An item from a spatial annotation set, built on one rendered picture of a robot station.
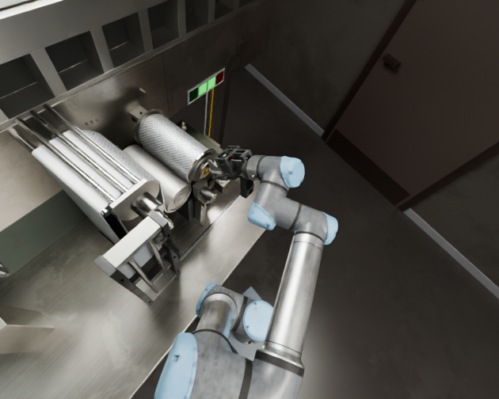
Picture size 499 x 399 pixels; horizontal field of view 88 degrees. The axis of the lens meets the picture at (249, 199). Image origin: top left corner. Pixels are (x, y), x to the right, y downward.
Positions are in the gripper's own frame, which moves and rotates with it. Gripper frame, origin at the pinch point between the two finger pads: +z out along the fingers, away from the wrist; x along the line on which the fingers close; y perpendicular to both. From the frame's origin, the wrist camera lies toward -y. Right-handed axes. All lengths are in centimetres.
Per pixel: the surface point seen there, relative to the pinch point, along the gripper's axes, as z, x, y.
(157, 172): 12.6, 13.2, 6.6
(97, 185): -5.9, 32.7, 19.9
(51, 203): 38, 41, 12
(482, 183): -65, -162, -127
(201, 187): 4.3, 5.7, -4.5
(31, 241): 45, 54, 4
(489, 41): -56, -171, -29
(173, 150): 8.2, 5.8, 10.9
